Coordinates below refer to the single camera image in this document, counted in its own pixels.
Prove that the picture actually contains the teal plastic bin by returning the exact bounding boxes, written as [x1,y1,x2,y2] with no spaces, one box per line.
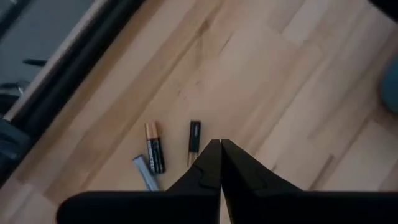
[379,57,398,114]

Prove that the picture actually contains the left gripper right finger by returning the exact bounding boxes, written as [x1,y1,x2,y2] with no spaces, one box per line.
[221,139,398,224]

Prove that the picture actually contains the silver battery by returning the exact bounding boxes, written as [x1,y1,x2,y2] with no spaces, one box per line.
[132,154,161,192]

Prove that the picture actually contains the small black object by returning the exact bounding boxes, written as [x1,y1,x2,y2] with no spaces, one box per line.
[22,58,48,67]

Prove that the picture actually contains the small black copper battery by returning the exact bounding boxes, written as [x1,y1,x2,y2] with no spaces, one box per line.
[187,120,202,168]

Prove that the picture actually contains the large black copper battery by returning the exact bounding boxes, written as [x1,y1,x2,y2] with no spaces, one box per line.
[144,121,167,175]

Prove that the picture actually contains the dark table clamp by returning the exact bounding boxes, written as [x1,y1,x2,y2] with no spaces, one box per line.
[0,118,32,184]

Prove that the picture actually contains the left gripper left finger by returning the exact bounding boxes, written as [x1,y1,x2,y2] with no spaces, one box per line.
[57,139,222,224]

